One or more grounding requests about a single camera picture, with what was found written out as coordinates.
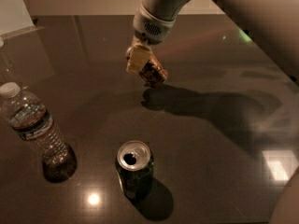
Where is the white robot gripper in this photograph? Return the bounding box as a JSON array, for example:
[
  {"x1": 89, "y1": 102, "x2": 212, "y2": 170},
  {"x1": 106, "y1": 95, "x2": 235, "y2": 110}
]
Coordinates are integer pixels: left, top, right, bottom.
[{"x1": 126, "y1": 1, "x2": 176, "y2": 74}]

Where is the orange soda can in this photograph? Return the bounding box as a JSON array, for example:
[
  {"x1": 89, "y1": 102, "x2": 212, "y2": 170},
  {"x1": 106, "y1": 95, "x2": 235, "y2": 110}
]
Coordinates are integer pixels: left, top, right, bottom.
[{"x1": 136, "y1": 53, "x2": 168, "y2": 88}]

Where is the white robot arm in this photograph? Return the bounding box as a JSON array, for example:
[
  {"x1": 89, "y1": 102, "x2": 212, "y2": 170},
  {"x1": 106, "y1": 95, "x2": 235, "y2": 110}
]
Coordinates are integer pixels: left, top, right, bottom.
[{"x1": 133, "y1": 0, "x2": 299, "y2": 224}]

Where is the green soda can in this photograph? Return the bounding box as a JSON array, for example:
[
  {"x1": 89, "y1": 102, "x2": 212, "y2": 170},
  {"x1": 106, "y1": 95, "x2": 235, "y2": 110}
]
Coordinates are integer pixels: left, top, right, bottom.
[{"x1": 115, "y1": 140, "x2": 154, "y2": 202}]

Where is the clear plastic water bottle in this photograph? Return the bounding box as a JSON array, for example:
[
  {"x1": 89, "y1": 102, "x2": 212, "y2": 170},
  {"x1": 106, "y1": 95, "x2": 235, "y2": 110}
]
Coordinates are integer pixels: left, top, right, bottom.
[{"x1": 0, "y1": 82, "x2": 77, "y2": 178}]

